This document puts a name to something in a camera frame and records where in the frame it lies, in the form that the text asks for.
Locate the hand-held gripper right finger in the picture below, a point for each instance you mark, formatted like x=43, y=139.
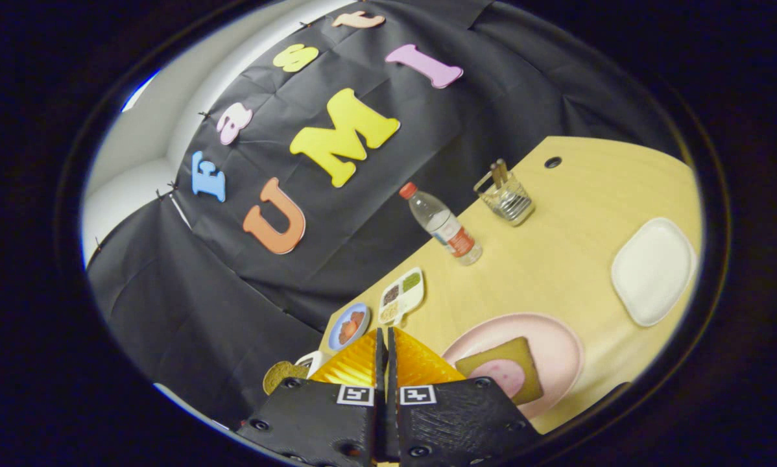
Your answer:
x=460, y=421

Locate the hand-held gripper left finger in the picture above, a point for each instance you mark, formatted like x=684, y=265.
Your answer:
x=310, y=421

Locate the brown bread slice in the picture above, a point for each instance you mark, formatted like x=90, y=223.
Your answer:
x=502, y=353
x=281, y=376

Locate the white toaster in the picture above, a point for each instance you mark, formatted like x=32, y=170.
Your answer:
x=312, y=362

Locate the pink ham slice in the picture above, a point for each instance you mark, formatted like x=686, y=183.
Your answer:
x=504, y=376

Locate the small blue plate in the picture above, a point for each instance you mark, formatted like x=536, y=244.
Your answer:
x=338, y=337

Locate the red sausage pieces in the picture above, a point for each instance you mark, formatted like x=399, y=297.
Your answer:
x=351, y=326

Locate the pink round plate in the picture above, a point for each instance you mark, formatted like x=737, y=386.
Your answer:
x=557, y=350

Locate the white divided condiment dish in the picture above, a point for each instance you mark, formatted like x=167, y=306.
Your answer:
x=401, y=295

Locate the clear red-capped water bottle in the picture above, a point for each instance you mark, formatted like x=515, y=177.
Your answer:
x=443, y=226

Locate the metal mesh utensil holder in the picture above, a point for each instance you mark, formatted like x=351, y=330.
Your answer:
x=508, y=202

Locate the white square plate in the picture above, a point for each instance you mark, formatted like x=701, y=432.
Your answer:
x=653, y=271

